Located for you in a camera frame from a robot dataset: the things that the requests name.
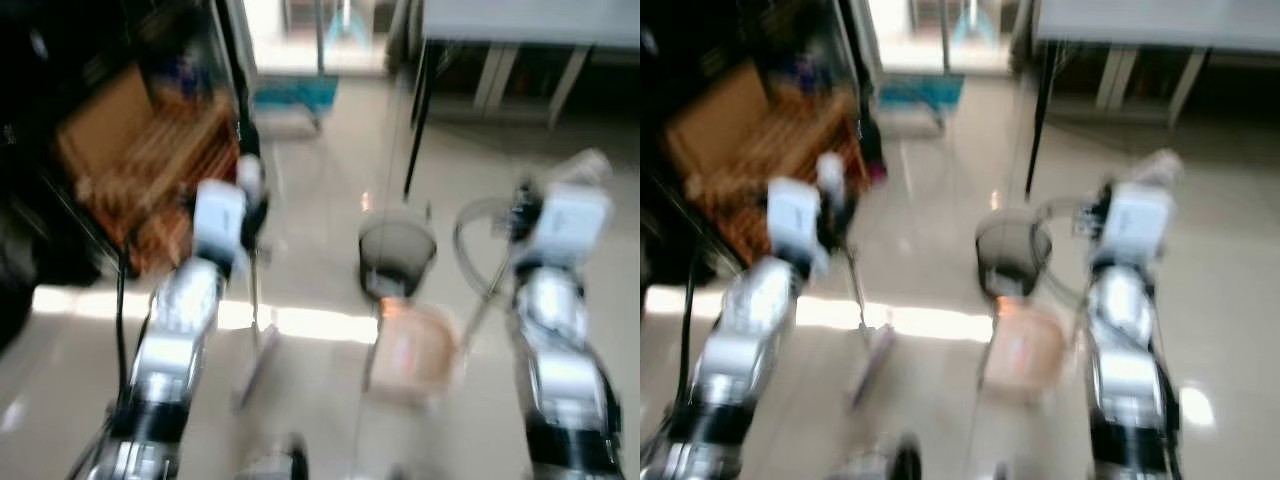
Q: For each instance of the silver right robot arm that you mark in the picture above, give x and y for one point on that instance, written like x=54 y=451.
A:
x=560 y=370
x=1130 y=370

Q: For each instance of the grey table with white legs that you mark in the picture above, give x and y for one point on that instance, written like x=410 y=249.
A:
x=1150 y=22
x=530 y=22

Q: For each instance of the brown wooden crate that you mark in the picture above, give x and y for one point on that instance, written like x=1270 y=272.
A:
x=750 y=145
x=140 y=150

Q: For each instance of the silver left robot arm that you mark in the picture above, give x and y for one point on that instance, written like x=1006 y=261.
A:
x=176 y=330
x=742 y=335

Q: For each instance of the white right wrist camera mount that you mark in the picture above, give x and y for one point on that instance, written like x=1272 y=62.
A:
x=1138 y=220
x=572 y=222

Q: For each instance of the blue and white box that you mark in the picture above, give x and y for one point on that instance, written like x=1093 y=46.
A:
x=920 y=92
x=295 y=95

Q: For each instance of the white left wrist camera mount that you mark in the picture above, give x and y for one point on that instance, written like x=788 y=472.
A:
x=797 y=222
x=220 y=220

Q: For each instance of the dark grey round bin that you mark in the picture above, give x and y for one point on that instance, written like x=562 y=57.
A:
x=1012 y=250
x=397 y=255

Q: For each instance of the black metal rack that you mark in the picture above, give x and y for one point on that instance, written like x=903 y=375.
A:
x=665 y=60
x=30 y=110

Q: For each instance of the black robot foot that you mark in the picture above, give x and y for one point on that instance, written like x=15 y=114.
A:
x=895 y=458
x=285 y=458

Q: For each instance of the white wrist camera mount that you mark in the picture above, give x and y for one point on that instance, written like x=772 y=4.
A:
x=1138 y=220
x=797 y=222
x=220 y=220
x=572 y=222

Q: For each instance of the thin black pole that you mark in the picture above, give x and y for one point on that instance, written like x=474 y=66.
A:
x=1036 y=125
x=417 y=125

